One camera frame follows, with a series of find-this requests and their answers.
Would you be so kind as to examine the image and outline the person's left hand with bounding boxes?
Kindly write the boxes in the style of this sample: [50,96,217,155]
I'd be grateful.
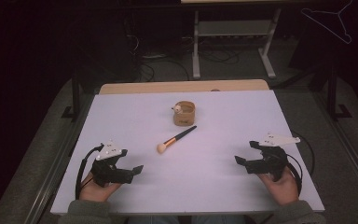
[79,172,123,203]

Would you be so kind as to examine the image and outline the black metal stand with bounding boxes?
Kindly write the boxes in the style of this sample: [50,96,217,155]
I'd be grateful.
[325,65,353,121]
[61,73,82,123]

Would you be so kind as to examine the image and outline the black cables on floor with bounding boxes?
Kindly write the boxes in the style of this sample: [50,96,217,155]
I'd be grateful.
[124,18,243,82]

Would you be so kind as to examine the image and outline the makeup brush with black handle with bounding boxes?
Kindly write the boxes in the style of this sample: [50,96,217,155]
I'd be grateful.
[156,125,198,155]

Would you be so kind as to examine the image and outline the tan round brush holder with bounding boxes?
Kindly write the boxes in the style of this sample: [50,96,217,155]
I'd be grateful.
[171,100,197,127]

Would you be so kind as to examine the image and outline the white wire clothes hanger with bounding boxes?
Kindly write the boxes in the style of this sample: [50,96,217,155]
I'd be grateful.
[300,0,354,45]

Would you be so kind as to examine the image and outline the dark flat panel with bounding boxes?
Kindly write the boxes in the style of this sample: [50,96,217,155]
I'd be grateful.
[288,17,343,72]

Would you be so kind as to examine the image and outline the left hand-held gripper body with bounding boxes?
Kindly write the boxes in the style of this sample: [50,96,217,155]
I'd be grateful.
[89,140,135,189]

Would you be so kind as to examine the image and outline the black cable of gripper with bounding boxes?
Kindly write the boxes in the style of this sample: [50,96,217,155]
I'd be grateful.
[286,130,316,198]
[75,143,105,201]

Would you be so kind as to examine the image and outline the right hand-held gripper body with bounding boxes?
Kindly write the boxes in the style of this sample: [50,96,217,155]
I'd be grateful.
[245,133,301,182]

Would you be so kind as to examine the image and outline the white metal frame desk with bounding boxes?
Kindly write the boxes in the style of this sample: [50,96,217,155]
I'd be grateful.
[180,0,283,80]

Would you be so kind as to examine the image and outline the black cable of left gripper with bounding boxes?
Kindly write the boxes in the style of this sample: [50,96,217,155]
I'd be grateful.
[75,143,105,201]

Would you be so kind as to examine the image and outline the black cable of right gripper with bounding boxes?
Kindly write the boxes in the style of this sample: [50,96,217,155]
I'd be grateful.
[286,130,316,198]

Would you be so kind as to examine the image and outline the person's right hand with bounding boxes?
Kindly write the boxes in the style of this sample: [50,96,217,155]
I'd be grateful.
[256,166,299,206]

